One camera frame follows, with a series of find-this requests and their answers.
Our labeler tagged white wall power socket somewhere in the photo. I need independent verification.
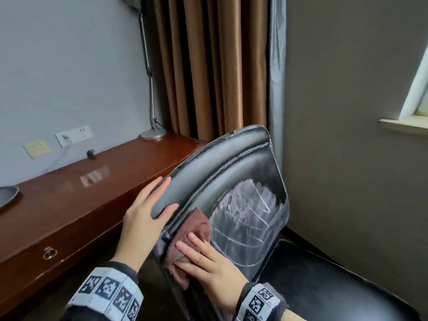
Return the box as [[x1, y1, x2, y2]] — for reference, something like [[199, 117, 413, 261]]
[[54, 125, 94, 148]]

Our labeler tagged grey curtain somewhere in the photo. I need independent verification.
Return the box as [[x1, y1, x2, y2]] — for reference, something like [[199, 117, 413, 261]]
[[267, 0, 287, 171]]

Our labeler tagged black wristband with marker tags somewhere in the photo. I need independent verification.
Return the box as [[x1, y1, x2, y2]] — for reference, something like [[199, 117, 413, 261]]
[[234, 281, 290, 321], [60, 261, 144, 321]]

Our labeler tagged black leather chair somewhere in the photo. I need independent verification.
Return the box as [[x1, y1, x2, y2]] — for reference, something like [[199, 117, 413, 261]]
[[150, 124, 422, 321]]

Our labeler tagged brown cleaning cloth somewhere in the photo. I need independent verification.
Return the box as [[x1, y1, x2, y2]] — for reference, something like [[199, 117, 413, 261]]
[[165, 207, 213, 291]]

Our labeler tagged dark wooden baseboard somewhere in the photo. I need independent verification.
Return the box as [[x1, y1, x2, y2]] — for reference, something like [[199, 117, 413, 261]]
[[284, 227, 338, 264]]

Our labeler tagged beige wall plate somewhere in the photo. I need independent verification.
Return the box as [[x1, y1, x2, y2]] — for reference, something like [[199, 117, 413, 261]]
[[22, 140, 54, 160]]

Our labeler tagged person's right hand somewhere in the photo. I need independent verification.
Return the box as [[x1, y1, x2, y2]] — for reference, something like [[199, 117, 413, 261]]
[[173, 232, 249, 315]]

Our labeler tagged cream window sill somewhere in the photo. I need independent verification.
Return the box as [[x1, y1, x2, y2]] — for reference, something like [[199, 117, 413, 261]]
[[379, 115, 428, 136]]

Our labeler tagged white window frame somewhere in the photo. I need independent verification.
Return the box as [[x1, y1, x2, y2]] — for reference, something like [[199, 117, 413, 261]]
[[399, 45, 428, 120]]

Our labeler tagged person's left hand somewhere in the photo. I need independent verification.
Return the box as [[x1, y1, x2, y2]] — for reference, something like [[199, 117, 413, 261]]
[[112, 176, 180, 273]]

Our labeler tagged round grey metal tray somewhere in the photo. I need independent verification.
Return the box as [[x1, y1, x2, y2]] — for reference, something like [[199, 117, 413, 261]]
[[0, 185, 20, 210]]

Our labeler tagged red wooden table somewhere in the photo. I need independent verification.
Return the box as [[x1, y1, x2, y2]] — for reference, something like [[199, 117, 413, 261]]
[[0, 132, 210, 318]]

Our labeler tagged silver desk lamp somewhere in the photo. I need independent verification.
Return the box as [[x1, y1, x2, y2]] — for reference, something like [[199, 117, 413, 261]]
[[121, 0, 167, 141]]

